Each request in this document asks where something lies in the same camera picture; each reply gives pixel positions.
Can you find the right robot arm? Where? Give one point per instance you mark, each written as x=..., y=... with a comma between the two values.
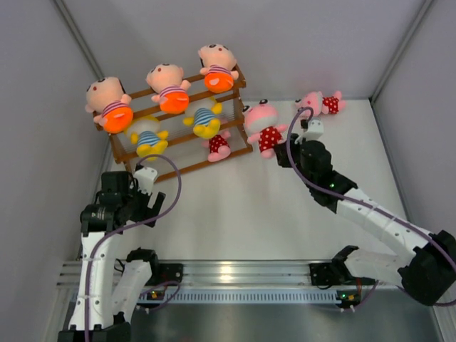
x=421, y=263

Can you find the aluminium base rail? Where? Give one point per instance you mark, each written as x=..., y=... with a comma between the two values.
x=254, y=282

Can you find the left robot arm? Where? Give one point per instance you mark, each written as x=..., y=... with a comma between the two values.
x=103, y=309

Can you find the wooden shelf rack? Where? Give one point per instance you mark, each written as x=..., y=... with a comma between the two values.
x=142, y=105

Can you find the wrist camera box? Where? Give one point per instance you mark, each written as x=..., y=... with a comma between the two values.
x=312, y=130
x=146, y=177

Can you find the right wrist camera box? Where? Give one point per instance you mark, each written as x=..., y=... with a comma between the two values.
x=312, y=130

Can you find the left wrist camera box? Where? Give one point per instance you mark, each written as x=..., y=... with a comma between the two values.
x=146, y=177

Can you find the boy doll orange pants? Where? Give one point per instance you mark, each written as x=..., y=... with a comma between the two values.
x=218, y=64
x=170, y=88

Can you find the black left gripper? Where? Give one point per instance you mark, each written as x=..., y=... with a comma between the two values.
x=145, y=211

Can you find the pink pig plush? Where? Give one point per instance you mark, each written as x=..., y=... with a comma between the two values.
x=261, y=124
x=326, y=105
x=218, y=146

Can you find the yellow striped plush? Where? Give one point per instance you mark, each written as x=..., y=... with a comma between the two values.
x=203, y=116
x=146, y=135

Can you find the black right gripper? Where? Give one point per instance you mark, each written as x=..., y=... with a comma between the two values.
x=283, y=154

